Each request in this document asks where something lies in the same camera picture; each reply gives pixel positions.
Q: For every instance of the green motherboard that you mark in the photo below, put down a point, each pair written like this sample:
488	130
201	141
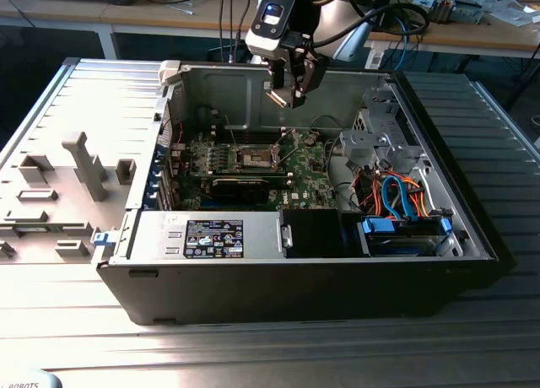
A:
308	181

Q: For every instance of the white tag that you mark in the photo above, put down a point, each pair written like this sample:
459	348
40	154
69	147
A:
374	59

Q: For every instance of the CPU socket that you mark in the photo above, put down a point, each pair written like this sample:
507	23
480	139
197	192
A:
253	158

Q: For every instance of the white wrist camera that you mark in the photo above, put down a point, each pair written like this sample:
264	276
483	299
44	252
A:
263	42

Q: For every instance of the wooden desk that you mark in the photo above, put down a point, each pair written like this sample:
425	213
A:
464	33
126	17

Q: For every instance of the black PC case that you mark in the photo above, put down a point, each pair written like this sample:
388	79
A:
253	291

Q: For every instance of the grey power supply unit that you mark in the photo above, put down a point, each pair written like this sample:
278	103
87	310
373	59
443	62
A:
160	236

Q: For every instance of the white case latch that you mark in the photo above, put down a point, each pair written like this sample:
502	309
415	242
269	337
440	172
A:
169	71

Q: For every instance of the black monitor stand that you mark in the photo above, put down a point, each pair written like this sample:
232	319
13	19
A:
381	23

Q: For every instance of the CPU cooler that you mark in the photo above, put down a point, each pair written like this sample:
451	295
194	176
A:
441	8

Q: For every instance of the grey parts rack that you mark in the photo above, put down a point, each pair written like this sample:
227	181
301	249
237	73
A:
63	202

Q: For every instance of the black graphics card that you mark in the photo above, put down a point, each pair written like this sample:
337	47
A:
240	192

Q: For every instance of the hard disk in blue carrier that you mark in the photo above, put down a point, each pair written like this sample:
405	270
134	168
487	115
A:
375	227

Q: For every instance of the blue case latch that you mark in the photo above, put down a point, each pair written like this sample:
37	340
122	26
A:
103	239

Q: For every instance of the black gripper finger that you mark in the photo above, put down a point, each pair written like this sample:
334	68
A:
310	73
278	73

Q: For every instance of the silver CPU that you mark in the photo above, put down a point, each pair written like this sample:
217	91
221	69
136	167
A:
279	98

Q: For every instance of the metal drive cage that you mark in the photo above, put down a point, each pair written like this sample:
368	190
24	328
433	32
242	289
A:
358	145

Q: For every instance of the metal power supply latch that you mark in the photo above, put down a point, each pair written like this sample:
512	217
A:
286	236

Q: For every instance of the blue expansion card retainer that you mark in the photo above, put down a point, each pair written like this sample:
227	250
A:
154	173

